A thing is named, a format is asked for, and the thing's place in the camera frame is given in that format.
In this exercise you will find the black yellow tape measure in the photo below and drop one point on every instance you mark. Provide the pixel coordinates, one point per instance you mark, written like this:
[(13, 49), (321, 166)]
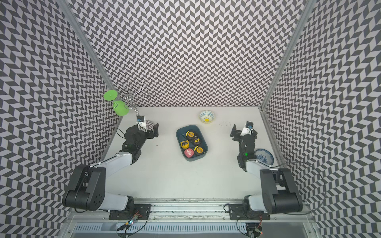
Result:
[(198, 151), (196, 141), (190, 135)]

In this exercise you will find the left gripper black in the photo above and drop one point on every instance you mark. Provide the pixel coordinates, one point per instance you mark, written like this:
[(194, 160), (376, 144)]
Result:
[(151, 136)]

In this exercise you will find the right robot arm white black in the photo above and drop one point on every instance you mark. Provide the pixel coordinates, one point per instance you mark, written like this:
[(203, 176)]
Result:
[(279, 190)]

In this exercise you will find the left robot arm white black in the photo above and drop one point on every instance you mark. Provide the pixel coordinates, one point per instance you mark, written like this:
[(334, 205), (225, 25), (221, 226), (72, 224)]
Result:
[(86, 189)]

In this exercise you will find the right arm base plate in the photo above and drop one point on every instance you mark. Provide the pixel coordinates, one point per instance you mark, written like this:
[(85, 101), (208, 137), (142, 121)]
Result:
[(248, 211)]

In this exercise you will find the teal plastic storage box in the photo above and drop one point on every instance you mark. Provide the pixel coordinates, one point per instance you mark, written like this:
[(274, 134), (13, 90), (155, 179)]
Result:
[(181, 136)]

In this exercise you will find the chrome wire glass rack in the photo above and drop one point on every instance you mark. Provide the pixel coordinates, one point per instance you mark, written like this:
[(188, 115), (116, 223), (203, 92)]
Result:
[(132, 94)]

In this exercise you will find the blue white patterned plate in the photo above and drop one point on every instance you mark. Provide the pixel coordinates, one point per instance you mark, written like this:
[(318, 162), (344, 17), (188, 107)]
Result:
[(264, 156)]

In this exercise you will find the aluminium front rail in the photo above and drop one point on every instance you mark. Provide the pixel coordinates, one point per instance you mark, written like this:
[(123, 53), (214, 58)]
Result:
[(189, 218)]

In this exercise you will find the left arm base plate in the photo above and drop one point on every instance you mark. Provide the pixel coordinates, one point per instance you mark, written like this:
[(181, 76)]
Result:
[(130, 211)]

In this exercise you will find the small yellow patterned bowl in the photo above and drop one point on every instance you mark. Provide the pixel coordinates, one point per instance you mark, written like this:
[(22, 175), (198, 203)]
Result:
[(206, 116)]

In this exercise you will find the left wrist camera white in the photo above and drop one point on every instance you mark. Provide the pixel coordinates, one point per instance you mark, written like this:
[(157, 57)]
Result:
[(141, 123)]

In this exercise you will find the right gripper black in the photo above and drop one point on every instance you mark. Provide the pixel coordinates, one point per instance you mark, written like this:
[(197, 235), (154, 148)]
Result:
[(237, 134)]

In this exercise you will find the pink tape measure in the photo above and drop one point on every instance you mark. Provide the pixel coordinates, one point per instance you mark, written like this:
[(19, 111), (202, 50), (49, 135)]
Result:
[(189, 153)]

